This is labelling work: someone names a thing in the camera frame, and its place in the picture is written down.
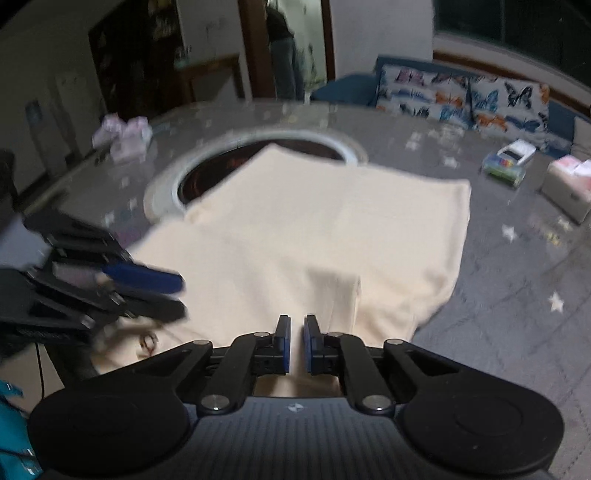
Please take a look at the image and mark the grey star-print tablecloth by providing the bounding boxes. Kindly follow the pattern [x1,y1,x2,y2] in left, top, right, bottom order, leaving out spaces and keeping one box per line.
[14,99,591,480]

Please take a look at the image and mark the white crumpled packet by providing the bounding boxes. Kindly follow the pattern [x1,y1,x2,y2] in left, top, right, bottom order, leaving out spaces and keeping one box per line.
[92,115,123,148]

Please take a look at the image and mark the cream sweatshirt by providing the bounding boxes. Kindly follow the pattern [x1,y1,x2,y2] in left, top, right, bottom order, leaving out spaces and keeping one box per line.
[90,143,472,398]

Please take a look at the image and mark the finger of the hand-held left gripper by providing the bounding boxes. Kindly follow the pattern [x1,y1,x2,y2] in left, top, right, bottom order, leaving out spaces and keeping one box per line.
[25,211,185,294]
[28,263,188,324]

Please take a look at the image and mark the clear box of crayons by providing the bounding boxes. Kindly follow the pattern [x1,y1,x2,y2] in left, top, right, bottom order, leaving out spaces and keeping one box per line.
[482,154,527,189]

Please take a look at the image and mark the dark window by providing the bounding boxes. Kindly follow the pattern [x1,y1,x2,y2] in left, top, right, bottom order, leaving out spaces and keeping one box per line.
[434,0,591,81]

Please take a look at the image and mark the wide butterfly print pillow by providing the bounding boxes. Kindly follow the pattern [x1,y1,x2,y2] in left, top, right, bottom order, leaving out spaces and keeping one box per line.
[376,64,474,130]

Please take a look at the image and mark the white tissue box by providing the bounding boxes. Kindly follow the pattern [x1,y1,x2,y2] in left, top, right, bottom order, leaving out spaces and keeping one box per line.
[540,154,591,224]

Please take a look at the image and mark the grey pillow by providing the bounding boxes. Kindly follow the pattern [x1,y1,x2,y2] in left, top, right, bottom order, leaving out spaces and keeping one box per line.
[571,115,591,160]

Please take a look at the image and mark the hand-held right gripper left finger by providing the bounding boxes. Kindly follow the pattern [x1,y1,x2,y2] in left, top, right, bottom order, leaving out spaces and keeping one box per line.
[115,315,293,415]

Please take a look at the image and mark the wooden door frame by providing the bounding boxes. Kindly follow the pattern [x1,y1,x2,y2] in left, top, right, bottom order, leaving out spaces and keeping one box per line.
[238,0,335,100]

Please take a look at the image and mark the blue sofa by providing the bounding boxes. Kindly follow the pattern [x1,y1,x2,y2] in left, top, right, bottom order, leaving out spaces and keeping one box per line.
[310,55,591,153]

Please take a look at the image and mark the square butterfly print pillow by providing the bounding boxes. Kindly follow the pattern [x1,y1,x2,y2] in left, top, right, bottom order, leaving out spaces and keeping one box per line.
[468,76,552,148]

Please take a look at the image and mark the teal cloth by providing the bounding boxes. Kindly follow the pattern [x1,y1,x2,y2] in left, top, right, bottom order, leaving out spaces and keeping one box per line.
[0,381,42,480]

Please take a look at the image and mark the round black induction cooktop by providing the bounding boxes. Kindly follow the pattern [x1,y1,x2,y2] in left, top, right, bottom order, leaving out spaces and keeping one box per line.
[173,136,349,210]

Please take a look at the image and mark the dark wooden shelf unit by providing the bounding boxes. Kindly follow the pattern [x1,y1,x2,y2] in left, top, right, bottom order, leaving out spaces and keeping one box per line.
[88,0,185,121]

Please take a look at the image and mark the pink tissue packet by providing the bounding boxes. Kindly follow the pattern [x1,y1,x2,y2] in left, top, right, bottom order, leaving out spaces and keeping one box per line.
[111,117,153,162]

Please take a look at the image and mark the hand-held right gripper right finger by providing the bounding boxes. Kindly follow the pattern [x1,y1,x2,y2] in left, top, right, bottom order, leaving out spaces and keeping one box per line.
[303,315,467,415]

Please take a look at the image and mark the wooden sideboard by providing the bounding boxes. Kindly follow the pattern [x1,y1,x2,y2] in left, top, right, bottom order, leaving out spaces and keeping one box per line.
[178,53,245,104]

